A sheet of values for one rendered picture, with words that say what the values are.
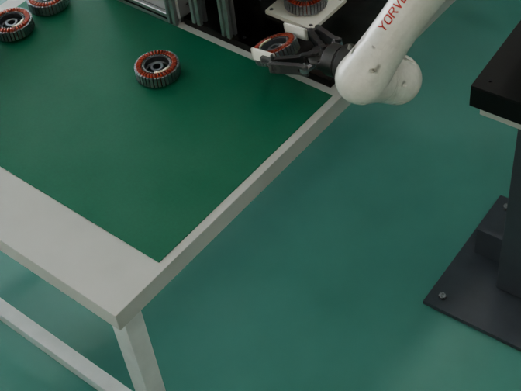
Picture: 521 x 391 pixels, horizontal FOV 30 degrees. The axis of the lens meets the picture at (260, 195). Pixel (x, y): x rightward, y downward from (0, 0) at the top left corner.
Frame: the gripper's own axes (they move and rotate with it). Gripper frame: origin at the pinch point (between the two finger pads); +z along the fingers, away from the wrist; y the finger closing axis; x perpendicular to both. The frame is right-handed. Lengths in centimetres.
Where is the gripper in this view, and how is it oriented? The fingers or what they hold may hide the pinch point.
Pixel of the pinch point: (274, 42)
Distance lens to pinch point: 231.1
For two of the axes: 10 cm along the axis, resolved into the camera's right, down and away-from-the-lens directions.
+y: 6.5, -5.7, 5.0
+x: -1.8, -7.5, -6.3
